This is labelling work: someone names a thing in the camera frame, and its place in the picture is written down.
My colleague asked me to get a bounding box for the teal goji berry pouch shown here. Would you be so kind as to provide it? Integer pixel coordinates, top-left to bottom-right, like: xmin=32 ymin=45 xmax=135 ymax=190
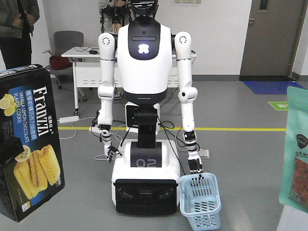
xmin=279 ymin=87 xmax=308 ymax=213

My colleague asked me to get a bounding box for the light blue plastic basket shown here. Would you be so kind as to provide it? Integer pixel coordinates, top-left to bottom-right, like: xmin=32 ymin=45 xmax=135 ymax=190
xmin=179 ymin=172 xmax=221 ymax=231

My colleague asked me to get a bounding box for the person in dark trousers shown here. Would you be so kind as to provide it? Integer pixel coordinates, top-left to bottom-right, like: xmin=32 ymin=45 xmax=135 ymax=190
xmin=0 ymin=0 xmax=40 ymax=69

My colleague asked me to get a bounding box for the white folding table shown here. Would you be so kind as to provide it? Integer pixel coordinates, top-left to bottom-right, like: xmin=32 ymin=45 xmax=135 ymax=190
xmin=61 ymin=46 xmax=198 ymax=116

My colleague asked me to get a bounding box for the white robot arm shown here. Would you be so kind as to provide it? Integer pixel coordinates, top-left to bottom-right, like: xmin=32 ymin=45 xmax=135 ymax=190
xmin=98 ymin=32 xmax=116 ymax=146
xmin=97 ymin=28 xmax=202 ymax=172

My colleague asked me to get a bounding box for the grey office chair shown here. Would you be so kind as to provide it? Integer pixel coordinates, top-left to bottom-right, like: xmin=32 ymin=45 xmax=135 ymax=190
xmin=43 ymin=30 xmax=84 ymax=89

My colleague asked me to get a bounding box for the black Franzzi cookie box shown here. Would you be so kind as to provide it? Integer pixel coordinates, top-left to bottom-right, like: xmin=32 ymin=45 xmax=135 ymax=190
xmin=0 ymin=64 xmax=65 ymax=222

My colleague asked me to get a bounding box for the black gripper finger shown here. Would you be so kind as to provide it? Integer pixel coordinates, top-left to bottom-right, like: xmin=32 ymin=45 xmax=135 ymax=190
xmin=0 ymin=137 xmax=24 ymax=166

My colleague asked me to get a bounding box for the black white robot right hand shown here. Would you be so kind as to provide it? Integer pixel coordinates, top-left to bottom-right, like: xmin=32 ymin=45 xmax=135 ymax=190
xmin=104 ymin=145 xmax=122 ymax=163

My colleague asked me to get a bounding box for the black white robot left hand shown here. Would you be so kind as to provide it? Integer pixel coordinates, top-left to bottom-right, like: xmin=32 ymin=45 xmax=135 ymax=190
xmin=188 ymin=157 xmax=203 ymax=178

